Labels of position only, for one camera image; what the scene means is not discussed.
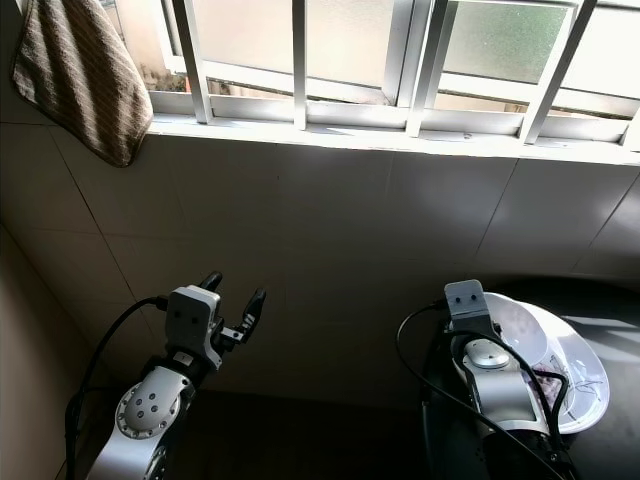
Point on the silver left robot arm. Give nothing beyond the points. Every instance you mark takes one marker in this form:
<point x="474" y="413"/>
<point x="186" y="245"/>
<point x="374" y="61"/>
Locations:
<point x="148" y="415"/>

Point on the white floral plate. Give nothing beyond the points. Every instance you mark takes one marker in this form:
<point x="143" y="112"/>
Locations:
<point x="575" y="350"/>

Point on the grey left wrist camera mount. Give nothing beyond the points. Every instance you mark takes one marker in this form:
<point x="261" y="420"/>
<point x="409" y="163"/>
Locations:
<point x="192" y="322"/>

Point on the white frosted glass window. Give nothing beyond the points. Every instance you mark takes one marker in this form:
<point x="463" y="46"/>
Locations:
<point x="360" y="108"/>

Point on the white window bar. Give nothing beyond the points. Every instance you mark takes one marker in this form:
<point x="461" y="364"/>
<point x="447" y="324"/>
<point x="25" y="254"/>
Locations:
<point x="299" y="60"/>
<point x="560" y="70"/>
<point x="190" y="60"/>
<point x="430" y="65"/>

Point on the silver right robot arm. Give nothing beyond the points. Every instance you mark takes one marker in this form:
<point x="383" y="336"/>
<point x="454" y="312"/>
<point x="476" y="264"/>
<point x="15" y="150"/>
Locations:
<point x="505" y="395"/>

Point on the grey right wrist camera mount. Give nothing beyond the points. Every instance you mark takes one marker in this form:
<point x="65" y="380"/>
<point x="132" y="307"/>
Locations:
<point x="470" y="303"/>

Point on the brown striped towel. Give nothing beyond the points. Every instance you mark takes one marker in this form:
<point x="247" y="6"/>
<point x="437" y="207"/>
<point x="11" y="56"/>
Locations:
<point x="75" y="80"/>

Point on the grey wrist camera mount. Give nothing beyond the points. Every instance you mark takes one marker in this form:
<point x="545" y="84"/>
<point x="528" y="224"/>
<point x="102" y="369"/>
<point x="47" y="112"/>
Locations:
<point x="192" y="322"/>
<point x="470" y="303"/>

